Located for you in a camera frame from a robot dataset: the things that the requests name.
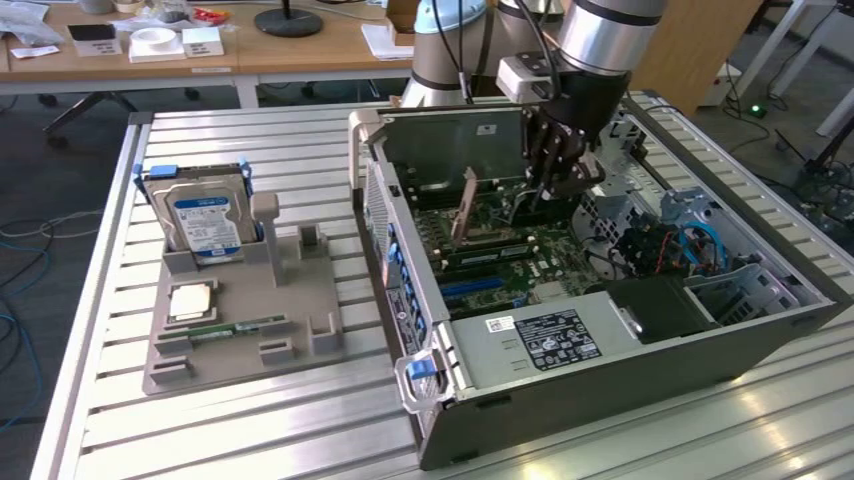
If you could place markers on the white box with red button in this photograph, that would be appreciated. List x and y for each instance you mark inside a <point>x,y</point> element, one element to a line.
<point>727,90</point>

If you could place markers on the grey plastic parts rack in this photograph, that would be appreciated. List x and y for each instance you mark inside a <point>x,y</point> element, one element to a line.
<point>233,370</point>

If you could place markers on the black tripod stand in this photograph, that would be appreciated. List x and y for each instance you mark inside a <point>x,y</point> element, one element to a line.
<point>815,167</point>

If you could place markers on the low-profile Nvidia graphics card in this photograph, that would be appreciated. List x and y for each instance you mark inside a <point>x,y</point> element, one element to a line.
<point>464,210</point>

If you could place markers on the beige tape roll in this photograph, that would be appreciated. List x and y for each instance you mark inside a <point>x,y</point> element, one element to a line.
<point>127,5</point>

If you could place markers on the white square base plate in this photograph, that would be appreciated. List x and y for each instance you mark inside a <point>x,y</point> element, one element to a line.
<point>156,57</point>

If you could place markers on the blue expansion slot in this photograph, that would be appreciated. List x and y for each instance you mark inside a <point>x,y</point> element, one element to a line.
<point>470,286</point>

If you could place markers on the green RAM stick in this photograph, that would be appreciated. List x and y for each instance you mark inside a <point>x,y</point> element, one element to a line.
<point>233,327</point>
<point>487,255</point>

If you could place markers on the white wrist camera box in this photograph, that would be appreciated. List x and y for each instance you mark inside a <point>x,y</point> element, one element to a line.
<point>516,77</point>

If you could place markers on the red and white card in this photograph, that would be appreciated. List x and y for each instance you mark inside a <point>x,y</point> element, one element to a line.
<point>33,52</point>

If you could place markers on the black and white box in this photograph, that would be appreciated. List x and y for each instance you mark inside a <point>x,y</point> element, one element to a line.
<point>93,47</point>

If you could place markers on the grey power supply unit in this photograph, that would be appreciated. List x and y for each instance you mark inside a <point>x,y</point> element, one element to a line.
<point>494,360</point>

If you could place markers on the hard disk in blue caddy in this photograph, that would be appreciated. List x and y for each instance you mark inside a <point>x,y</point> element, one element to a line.
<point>200,220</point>

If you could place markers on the open dark grey PC case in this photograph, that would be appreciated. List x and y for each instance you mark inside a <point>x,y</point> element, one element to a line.
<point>600,400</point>

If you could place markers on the black round lamp base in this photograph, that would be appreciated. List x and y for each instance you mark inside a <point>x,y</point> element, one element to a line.
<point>287,25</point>

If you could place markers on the power strip with green light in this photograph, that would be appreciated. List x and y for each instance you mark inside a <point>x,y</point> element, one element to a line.
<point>755,109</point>

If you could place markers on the grey cup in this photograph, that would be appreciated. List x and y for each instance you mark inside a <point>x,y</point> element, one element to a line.
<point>96,6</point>

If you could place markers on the brown cardboard box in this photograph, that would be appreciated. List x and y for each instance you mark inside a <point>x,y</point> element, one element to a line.
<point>400,15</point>

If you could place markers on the clear plastic bag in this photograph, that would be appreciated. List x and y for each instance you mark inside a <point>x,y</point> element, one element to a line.
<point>29,25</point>

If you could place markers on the silver CPU chip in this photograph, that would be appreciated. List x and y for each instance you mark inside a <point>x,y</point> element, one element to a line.
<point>189,300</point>

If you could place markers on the white table frame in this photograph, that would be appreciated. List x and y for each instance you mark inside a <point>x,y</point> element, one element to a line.
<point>762,50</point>

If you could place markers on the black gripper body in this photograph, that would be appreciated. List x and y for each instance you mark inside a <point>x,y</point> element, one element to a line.
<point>587,100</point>

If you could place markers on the green Dell motherboard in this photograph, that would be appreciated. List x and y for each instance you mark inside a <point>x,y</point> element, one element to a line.
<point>554,250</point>

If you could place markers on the black office chair base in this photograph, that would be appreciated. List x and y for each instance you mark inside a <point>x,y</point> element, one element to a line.
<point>87,111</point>

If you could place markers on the small dark object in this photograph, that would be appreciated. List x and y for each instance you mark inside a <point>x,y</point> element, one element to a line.
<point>172,16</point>

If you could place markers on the red small parts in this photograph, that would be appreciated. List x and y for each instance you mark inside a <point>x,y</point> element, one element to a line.
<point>208,17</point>

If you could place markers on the stack of white papers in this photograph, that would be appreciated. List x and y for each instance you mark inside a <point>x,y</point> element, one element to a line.
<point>383,42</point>

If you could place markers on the metal disk bay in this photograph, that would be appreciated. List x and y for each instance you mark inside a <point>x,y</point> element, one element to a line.
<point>740,295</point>

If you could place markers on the wooden desk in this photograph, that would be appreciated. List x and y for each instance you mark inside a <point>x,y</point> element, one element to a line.
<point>300,55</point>
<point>40,70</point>

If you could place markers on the white labelled box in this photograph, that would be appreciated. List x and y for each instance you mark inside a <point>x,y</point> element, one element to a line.
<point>200,40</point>

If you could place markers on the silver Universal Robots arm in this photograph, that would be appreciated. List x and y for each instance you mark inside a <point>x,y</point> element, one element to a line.
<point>607,35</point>

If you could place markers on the silver metal bracket plate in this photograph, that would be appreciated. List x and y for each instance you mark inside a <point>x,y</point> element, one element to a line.
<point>616,189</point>

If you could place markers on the wooden cabinet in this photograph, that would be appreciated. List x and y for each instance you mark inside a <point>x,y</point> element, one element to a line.
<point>694,50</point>

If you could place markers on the perforated metal drive cage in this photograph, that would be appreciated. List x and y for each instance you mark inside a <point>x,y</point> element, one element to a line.
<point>603,215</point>

